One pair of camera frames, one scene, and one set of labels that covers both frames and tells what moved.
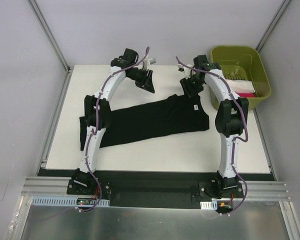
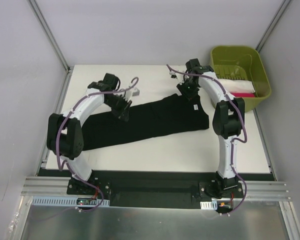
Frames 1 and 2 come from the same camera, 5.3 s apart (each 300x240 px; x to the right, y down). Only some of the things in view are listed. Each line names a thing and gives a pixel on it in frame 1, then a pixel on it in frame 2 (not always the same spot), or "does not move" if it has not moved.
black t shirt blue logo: x=152 y=118 does not move
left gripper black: x=145 y=80 to x=123 y=107
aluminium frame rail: x=41 y=186 does not move
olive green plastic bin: x=241 y=63 does not move
